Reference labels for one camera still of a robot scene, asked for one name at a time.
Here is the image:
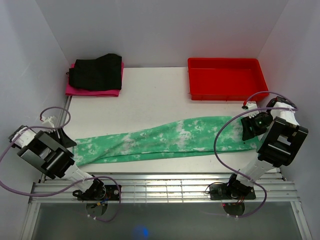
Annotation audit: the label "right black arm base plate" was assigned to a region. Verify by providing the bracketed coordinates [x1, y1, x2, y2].
[209, 182, 256, 200]

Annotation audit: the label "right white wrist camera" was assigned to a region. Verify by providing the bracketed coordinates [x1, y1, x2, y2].
[242, 102, 260, 119]

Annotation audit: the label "red plastic tray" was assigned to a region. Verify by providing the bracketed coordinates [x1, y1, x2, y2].
[187, 57, 269, 101]

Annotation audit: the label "pink folded trousers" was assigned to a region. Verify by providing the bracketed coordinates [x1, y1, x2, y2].
[65, 62, 124, 97]

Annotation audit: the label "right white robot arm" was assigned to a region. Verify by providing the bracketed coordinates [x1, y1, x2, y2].
[225, 96, 309, 199]

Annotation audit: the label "green tie-dye trousers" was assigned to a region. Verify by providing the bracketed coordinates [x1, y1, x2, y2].
[72, 116, 259, 166]

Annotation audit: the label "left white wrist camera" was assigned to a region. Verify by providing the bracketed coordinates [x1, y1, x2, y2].
[40, 115, 58, 133]

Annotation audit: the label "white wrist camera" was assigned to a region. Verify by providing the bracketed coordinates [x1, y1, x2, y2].
[242, 102, 260, 119]
[40, 115, 58, 133]

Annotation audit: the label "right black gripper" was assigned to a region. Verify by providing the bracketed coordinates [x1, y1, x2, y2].
[240, 112, 274, 141]

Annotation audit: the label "aluminium rail frame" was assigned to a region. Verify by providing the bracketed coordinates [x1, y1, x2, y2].
[21, 97, 313, 240]

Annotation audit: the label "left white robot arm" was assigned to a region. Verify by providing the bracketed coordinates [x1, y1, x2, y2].
[8, 125, 107, 201]

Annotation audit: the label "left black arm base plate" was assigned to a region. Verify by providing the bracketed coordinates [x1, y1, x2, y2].
[72, 184, 122, 202]

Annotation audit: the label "black folded trousers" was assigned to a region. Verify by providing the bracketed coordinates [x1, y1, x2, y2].
[68, 53, 123, 91]

